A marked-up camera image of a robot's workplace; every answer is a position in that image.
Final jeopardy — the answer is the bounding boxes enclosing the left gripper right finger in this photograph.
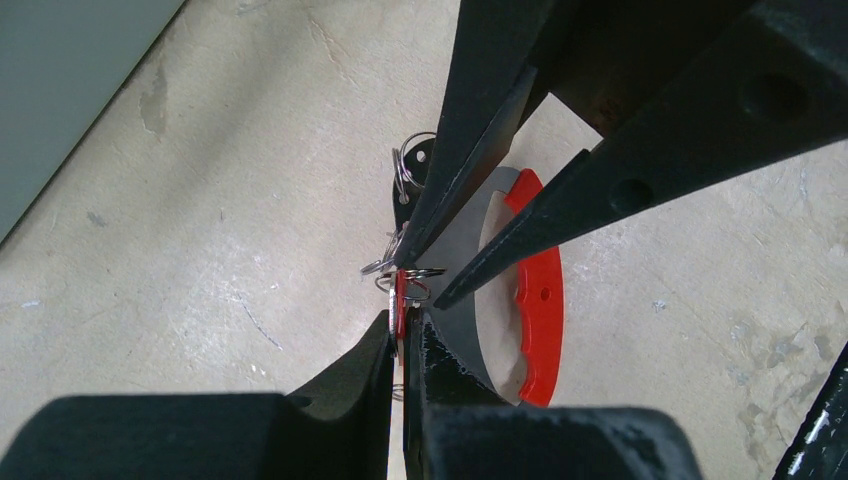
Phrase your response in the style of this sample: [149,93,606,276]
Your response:
[403,311,702,479]

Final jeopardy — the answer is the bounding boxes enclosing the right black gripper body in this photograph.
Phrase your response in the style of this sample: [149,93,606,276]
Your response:
[523,1,752,138]

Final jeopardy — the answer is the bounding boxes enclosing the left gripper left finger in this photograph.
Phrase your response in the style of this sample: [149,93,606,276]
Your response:
[1,312,393,479]

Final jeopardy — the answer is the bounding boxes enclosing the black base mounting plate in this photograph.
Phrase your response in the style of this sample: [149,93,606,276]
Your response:
[773,346,847,480]

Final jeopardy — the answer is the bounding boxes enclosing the clear lidded grey storage box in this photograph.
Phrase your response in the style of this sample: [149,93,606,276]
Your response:
[1,0,182,236]

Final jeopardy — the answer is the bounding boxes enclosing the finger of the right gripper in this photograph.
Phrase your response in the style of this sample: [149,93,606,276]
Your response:
[436,1,847,309]
[394,1,557,267]

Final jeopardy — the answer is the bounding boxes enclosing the silver key red cap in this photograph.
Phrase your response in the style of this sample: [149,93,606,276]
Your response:
[386,270,408,364]

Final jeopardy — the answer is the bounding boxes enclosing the red handled metal key tool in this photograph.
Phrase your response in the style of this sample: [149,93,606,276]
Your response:
[398,167,565,407]

